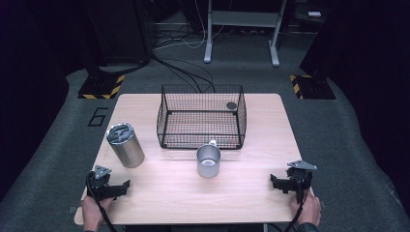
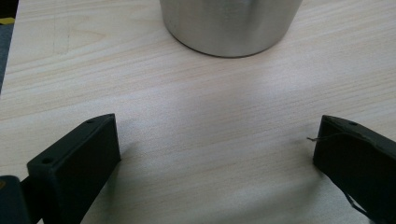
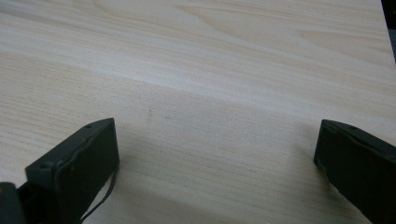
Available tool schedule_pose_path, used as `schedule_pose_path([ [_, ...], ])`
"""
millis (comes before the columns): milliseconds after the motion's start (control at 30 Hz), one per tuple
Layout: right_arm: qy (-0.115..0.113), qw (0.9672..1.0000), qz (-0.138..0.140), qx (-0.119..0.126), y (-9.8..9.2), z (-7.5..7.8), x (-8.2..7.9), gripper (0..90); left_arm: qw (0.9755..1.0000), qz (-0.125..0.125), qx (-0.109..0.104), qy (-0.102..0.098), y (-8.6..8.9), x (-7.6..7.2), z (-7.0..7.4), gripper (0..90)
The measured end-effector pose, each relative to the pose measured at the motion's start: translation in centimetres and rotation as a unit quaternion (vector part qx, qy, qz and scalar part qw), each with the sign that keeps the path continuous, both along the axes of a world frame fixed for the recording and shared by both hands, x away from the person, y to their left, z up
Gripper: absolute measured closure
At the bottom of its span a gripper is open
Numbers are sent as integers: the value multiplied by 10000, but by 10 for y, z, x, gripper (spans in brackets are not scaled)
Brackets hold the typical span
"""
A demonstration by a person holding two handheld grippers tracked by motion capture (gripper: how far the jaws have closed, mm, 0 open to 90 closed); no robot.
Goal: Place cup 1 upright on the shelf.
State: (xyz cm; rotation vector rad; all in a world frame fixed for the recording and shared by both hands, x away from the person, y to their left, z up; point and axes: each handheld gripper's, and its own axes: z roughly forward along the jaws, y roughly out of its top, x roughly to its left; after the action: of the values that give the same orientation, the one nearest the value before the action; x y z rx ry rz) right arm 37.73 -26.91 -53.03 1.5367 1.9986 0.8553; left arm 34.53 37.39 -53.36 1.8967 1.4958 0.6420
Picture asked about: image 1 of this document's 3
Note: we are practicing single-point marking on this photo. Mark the person's right hand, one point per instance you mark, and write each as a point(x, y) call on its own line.
point(311, 209)

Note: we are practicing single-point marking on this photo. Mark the dark round disc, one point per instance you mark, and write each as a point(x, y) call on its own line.
point(231, 105)

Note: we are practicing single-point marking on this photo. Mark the black cabinet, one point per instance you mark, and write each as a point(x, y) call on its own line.
point(122, 32)

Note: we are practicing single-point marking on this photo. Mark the silver metal mug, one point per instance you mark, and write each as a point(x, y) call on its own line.
point(209, 164)

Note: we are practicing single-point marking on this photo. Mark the black striped stand base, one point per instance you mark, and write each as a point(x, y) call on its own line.
point(314, 87)
point(98, 87)

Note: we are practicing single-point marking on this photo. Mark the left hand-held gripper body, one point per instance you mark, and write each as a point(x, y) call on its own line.
point(98, 185)

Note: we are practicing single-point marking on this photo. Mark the grey tape strip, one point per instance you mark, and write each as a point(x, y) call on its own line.
point(72, 209)
point(322, 203)

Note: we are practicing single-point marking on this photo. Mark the person's left hand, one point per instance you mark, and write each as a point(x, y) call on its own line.
point(92, 212)

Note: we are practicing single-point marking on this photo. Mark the dark curtain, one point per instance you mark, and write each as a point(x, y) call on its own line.
point(25, 96)
point(370, 96)

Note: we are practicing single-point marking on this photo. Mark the steel tumbler with lid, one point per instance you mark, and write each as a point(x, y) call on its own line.
point(127, 150)

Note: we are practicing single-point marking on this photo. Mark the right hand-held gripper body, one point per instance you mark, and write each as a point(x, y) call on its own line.
point(299, 179)

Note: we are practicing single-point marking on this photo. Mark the white metal table frame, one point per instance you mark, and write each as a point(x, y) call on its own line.
point(241, 19)

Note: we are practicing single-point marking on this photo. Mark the small white box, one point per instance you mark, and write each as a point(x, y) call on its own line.
point(314, 14)

